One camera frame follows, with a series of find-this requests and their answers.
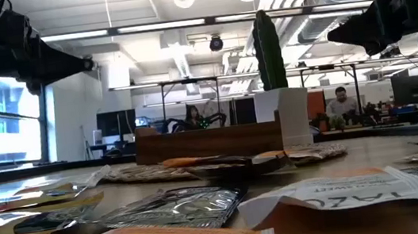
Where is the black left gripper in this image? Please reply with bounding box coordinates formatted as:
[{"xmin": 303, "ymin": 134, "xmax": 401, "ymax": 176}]
[{"xmin": 0, "ymin": 22, "xmax": 97, "ymax": 91}]

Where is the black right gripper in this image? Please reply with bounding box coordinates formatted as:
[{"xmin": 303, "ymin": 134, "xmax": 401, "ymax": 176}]
[{"xmin": 323, "ymin": 0, "xmax": 418, "ymax": 59}]

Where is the orange Ahmad mango tea packet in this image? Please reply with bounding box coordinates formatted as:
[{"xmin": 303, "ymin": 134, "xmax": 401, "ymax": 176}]
[
  {"xmin": 0, "ymin": 178, "xmax": 90, "ymax": 215},
  {"xmin": 0, "ymin": 190, "xmax": 109, "ymax": 234}
]

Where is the wooden tea organizer box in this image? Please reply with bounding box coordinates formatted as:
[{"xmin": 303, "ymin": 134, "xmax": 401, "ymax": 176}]
[{"xmin": 132, "ymin": 109, "xmax": 285, "ymax": 170}]

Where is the black computer monitor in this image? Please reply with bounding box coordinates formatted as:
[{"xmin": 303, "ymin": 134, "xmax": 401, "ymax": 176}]
[
  {"xmin": 95, "ymin": 109, "xmax": 139, "ymax": 139},
  {"xmin": 389, "ymin": 74, "xmax": 418, "ymax": 109}
]

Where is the person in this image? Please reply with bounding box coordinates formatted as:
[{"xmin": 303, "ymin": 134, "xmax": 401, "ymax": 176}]
[
  {"xmin": 321, "ymin": 84, "xmax": 361, "ymax": 128},
  {"xmin": 182, "ymin": 102, "xmax": 206, "ymax": 132}
]

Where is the orange partition panel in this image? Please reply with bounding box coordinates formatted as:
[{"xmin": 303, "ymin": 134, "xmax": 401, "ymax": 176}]
[{"xmin": 305, "ymin": 90, "xmax": 328, "ymax": 121}]

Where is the small green desk plant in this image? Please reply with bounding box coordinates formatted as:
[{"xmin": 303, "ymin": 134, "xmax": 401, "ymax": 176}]
[{"xmin": 328, "ymin": 113, "xmax": 348, "ymax": 132}]

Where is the green cactus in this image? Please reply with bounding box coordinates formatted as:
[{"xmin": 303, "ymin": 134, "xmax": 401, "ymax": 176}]
[{"xmin": 250, "ymin": 7, "xmax": 290, "ymax": 92}]

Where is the round wicker basket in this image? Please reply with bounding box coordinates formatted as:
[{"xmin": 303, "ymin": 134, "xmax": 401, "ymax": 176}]
[{"xmin": 99, "ymin": 138, "xmax": 350, "ymax": 192}]

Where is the black background screen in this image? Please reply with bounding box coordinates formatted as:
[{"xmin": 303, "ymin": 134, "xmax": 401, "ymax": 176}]
[{"xmin": 226, "ymin": 96, "xmax": 258, "ymax": 126}]

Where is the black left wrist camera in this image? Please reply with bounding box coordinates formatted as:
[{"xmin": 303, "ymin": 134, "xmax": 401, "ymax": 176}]
[{"xmin": 0, "ymin": 6, "xmax": 34, "ymax": 52}]

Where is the black aluminium table frame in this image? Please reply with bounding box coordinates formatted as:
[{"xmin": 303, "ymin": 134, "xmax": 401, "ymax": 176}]
[{"xmin": 0, "ymin": 118, "xmax": 418, "ymax": 190}]

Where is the black dome camera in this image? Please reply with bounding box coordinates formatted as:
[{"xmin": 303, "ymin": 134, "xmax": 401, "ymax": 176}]
[{"xmin": 207, "ymin": 34, "xmax": 226, "ymax": 54}]

